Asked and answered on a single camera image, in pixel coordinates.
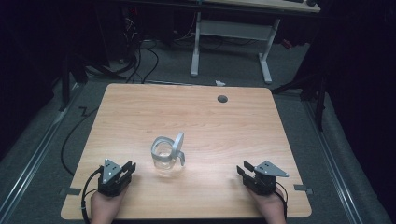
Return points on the white paper scrap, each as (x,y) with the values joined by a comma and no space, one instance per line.
(220,83)

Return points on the white-legged desk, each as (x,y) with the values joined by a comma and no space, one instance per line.
(233,29)

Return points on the black stand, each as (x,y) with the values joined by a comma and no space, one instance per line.
(67,81)
(319,99)

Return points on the glass pitcher with grey lid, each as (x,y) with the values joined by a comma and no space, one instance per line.
(168,154)

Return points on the grey tape piece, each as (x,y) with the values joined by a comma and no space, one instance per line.
(71,191)
(302,188)

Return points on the metal floor rail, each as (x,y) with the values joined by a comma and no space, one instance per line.
(37,152)
(334,168)

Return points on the person's right hand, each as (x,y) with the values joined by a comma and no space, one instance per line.
(269,207)

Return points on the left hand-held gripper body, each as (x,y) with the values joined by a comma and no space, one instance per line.
(109,179)

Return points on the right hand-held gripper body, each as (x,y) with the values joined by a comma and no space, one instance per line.
(264,182)

